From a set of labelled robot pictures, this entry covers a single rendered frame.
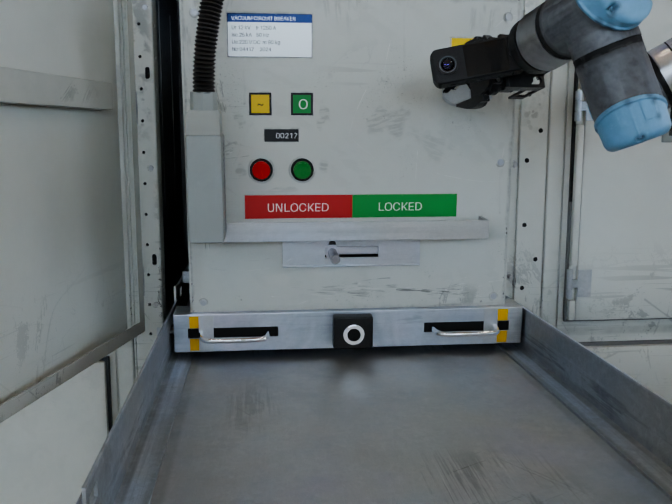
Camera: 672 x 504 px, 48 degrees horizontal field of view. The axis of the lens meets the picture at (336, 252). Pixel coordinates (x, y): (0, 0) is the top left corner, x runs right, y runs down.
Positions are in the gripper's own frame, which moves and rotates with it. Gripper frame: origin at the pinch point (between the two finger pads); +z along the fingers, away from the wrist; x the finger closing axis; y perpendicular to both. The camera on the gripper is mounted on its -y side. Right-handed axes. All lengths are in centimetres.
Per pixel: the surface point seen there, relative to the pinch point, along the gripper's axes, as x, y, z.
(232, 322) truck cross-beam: -29.9, -29.6, 19.0
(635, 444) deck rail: -48, 3, -26
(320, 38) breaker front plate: 8.9, -16.9, 3.5
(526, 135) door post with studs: -3.6, 21.4, 10.4
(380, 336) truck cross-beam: -34.4, -7.8, 13.9
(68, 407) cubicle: -41, -53, 40
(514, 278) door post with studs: -27.2, 20.2, 17.2
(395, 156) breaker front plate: -7.9, -5.9, 5.7
